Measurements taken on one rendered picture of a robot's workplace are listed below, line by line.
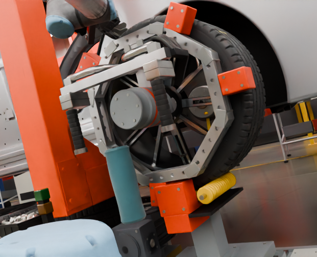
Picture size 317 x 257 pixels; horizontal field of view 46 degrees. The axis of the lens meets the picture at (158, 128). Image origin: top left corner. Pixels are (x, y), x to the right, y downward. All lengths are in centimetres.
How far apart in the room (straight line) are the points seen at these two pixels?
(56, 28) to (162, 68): 41
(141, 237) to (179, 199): 35
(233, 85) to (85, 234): 81
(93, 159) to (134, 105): 62
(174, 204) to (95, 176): 51
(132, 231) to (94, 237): 113
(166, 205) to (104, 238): 87
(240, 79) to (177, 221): 53
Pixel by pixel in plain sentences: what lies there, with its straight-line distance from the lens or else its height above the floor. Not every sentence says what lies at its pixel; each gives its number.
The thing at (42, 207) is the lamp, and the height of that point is 60.
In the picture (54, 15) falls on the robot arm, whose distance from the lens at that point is 129.
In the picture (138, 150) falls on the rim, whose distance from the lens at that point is 153.
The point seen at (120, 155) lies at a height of 71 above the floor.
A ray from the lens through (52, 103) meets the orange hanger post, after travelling 161.
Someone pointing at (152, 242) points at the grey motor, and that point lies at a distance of 163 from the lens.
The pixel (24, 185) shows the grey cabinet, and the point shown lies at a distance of 761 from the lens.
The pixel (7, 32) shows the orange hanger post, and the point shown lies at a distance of 171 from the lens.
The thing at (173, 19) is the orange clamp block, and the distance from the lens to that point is 128.
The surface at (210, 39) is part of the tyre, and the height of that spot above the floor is 102.
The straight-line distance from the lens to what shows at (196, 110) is 179.
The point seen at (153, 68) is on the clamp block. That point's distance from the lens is 104.
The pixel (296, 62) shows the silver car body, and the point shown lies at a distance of 159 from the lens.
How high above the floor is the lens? 74
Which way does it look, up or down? 1 degrees up
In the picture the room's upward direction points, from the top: 14 degrees counter-clockwise
